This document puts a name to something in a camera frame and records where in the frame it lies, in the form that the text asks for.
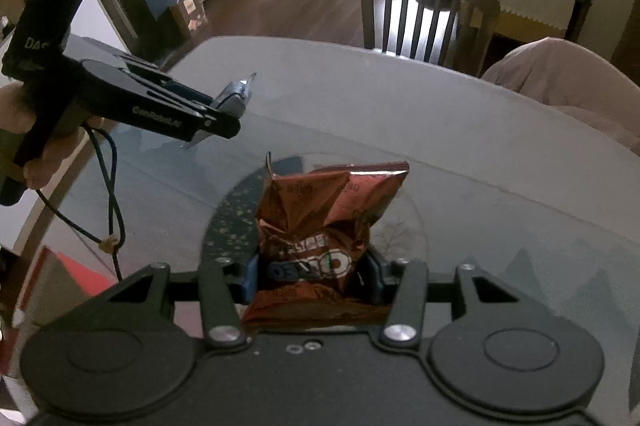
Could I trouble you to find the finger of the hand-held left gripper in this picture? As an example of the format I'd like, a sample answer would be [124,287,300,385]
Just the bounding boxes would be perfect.
[116,93,242,141]
[116,55,249,118]

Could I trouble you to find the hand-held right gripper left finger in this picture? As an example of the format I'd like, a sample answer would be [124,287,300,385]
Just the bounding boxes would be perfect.
[102,255,262,350]

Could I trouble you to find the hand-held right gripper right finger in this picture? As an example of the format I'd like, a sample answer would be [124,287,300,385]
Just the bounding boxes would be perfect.
[361,253,532,350]

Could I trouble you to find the silver blue snack packet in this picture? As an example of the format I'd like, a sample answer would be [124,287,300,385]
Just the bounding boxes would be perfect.
[182,73,259,151]

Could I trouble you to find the brown foil snack bag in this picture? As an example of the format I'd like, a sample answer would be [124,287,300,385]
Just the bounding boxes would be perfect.
[242,151,411,330]

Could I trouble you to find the grey cardboard box red edges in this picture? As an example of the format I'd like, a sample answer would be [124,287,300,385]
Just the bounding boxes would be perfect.
[0,245,119,348]

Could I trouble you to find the person's left forearm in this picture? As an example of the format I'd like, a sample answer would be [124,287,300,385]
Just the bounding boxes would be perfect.
[0,129,28,208]

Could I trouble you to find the person's left hand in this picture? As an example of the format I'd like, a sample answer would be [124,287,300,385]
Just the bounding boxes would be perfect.
[0,83,104,192]

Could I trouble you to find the brown paper bag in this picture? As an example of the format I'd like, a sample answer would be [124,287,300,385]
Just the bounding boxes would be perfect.
[169,0,209,40]

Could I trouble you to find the dark wooden chair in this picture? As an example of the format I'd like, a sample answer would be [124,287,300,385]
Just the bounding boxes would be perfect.
[358,0,501,70]

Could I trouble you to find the pink covered chair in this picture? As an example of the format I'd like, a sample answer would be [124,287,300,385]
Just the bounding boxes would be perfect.
[481,37,640,148]

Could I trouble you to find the black cable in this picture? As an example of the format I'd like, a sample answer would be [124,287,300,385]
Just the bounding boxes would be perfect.
[34,121,127,283]

